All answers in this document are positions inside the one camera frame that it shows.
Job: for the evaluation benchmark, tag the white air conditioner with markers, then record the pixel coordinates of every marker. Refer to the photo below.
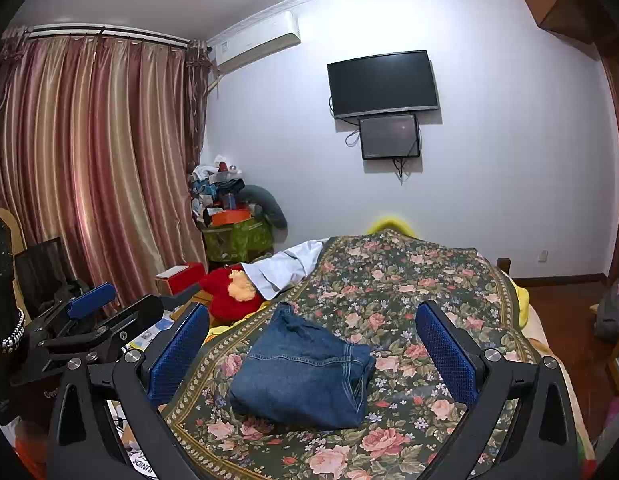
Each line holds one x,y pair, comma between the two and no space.
254,40

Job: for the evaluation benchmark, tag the pile of clutter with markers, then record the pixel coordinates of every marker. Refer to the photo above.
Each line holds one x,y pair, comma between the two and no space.
214,185

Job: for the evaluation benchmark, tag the white wall socket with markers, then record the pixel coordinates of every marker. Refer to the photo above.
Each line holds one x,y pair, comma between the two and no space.
542,255

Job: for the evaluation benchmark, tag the red box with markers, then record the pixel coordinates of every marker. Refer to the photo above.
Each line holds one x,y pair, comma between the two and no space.
187,280

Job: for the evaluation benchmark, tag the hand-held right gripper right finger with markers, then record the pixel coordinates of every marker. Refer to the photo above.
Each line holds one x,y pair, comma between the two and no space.
449,355

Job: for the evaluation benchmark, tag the large black wall television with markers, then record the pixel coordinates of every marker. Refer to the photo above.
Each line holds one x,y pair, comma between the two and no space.
382,82

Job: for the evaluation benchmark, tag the pink plastic item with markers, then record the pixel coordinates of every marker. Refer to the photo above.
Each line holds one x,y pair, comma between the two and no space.
615,410

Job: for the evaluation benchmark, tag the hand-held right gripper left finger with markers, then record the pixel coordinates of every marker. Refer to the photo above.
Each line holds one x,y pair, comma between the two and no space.
179,355

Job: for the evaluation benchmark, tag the cream printed blanket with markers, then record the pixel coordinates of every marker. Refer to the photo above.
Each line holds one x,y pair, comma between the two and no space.
547,332

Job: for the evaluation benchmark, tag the white printed paper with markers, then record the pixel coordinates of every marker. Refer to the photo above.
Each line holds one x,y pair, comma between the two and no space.
134,455

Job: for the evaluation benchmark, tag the orange box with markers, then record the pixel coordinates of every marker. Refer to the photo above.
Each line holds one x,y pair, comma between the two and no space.
229,216

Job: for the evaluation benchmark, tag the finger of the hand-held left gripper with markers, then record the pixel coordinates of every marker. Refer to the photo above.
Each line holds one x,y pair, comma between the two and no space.
92,300
139,317

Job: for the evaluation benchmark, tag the dark floral blanket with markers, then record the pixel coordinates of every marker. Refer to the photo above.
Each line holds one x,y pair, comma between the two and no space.
389,280

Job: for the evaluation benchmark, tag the grey bag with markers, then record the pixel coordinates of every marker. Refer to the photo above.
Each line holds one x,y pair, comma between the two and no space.
612,315

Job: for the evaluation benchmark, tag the blue denim jacket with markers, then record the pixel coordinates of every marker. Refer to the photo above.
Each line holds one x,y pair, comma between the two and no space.
299,370

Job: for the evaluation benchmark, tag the blue white booklet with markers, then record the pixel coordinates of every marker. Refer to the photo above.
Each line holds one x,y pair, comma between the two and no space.
149,335

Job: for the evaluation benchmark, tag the orange cloth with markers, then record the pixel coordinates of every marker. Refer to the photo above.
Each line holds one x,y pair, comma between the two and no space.
29,447

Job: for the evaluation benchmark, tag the red plush toy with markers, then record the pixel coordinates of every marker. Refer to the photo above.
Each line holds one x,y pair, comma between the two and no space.
219,290

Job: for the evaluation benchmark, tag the striped pink curtain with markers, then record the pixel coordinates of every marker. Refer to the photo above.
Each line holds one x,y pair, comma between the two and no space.
89,160

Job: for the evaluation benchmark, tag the wooden bed post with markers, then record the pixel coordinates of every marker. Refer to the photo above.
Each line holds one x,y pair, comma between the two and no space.
503,264

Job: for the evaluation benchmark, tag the black chair back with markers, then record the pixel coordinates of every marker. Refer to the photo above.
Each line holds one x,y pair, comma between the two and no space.
39,275

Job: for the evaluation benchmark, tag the white curtain rail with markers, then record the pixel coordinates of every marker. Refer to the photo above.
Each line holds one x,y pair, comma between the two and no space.
114,35

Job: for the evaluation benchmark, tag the small black wall monitor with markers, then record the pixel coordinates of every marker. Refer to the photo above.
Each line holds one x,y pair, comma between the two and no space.
389,136

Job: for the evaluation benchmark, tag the white shirt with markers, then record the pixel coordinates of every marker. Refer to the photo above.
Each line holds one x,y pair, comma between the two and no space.
284,267

